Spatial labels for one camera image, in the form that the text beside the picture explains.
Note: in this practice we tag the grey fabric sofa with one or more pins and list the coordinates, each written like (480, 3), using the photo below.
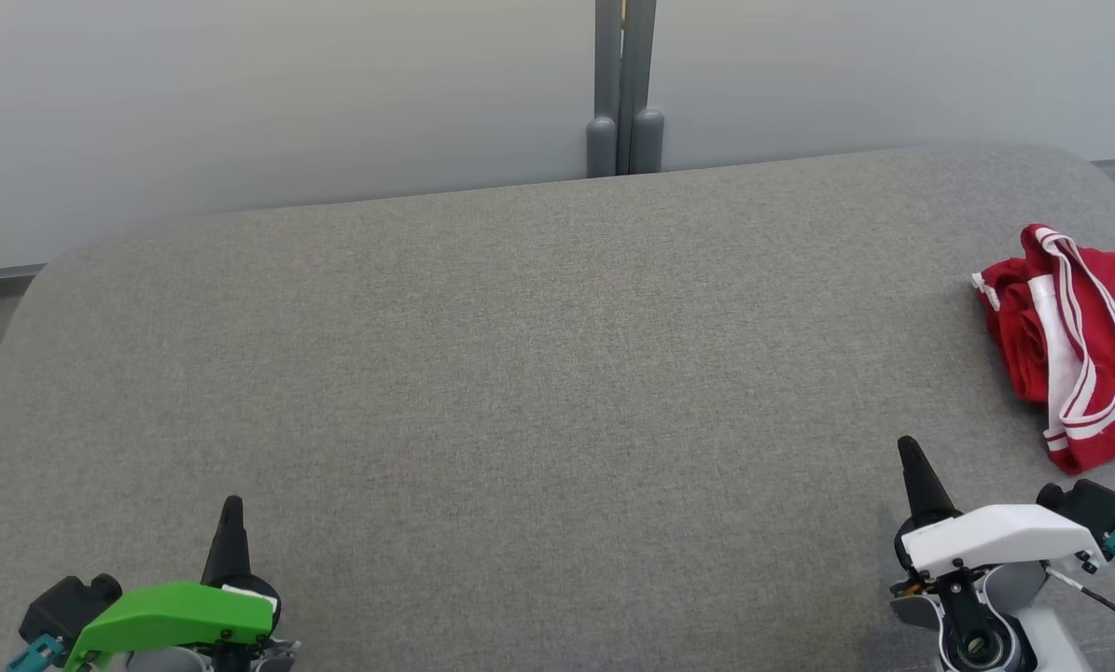
(520, 392)

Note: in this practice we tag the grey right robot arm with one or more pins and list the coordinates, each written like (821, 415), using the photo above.
(986, 625)

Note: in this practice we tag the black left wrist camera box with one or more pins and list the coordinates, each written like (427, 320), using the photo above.
(67, 602)

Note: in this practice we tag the grey partition post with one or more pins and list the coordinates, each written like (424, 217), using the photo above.
(624, 84)

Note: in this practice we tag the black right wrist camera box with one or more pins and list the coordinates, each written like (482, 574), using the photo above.
(1089, 509)

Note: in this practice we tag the grey partition base rail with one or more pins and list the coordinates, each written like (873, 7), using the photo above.
(2, 274)

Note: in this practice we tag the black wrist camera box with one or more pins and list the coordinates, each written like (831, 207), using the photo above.
(1089, 509)
(67, 602)

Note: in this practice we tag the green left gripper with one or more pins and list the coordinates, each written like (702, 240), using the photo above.
(174, 611)

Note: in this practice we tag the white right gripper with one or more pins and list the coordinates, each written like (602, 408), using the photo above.
(1005, 534)

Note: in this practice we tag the red shorts with white trim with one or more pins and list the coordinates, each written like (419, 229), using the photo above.
(1010, 327)

